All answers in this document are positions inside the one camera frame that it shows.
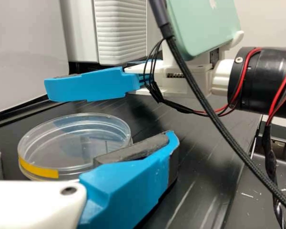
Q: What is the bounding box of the right wrist camera phone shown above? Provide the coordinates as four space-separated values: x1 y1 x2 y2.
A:
162 0 245 69

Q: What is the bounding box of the black cable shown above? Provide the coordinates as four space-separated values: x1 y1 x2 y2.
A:
147 0 286 213

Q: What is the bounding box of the incubator door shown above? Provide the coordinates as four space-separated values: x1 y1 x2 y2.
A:
94 0 148 65

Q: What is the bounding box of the petri dish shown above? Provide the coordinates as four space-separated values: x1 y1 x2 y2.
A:
17 113 133 181

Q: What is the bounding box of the white incubator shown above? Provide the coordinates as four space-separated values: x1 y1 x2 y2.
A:
59 0 101 64

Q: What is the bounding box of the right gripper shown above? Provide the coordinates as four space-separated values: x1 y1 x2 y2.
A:
123 59 237 96

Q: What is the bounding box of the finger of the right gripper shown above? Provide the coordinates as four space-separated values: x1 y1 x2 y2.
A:
44 66 137 103

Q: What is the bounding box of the white box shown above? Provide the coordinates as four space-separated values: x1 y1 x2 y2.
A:
0 0 70 115

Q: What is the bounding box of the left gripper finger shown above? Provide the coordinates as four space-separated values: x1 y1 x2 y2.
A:
77 130 181 229

